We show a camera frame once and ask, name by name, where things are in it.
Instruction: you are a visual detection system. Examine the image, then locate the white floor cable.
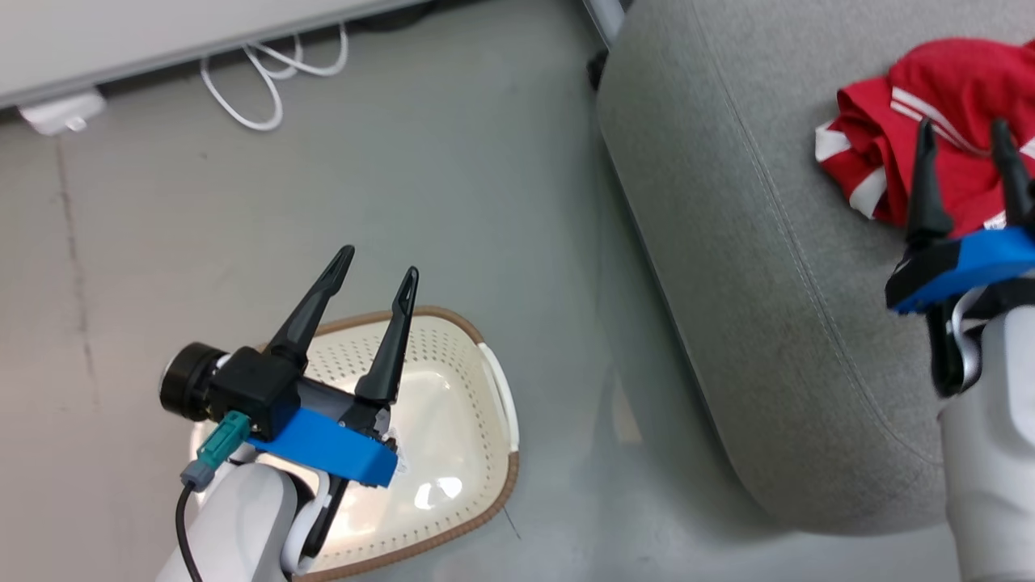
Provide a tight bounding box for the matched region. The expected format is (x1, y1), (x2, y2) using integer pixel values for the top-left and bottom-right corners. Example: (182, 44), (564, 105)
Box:
(199, 22), (351, 133)

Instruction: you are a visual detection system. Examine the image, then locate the red garment with white stripes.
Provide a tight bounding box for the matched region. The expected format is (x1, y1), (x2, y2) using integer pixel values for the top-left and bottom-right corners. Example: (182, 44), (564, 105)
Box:
(814, 76), (1035, 240)

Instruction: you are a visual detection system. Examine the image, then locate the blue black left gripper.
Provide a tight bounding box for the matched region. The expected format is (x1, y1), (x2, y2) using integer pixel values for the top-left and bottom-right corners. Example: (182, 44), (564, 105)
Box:
(246, 244), (420, 489)

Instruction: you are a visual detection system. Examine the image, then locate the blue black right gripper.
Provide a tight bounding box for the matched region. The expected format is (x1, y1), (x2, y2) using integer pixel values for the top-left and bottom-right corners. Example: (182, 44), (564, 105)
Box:
(885, 118), (1035, 316)

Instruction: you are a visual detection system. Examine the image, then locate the black cable with teal plug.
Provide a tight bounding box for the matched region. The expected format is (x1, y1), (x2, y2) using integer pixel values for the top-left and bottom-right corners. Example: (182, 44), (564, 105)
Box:
(175, 410), (252, 582)

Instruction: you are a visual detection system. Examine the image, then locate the white floor socket box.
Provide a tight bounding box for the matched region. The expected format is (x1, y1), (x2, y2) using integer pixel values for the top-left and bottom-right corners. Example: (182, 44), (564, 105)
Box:
(17, 88), (108, 137)

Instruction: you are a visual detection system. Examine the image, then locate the wide white partition panel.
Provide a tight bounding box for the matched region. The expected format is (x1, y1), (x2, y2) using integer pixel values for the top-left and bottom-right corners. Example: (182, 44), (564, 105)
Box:
(0, 0), (425, 111)

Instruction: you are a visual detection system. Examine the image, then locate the cream perforated laundry basket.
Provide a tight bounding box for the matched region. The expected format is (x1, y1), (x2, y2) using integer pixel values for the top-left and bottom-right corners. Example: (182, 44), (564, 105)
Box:
(189, 305), (521, 582)

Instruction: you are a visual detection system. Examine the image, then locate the grey fabric sofa seat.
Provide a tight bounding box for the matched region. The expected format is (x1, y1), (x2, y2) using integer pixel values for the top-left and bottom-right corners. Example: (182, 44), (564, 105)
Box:
(596, 0), (1035, 537)

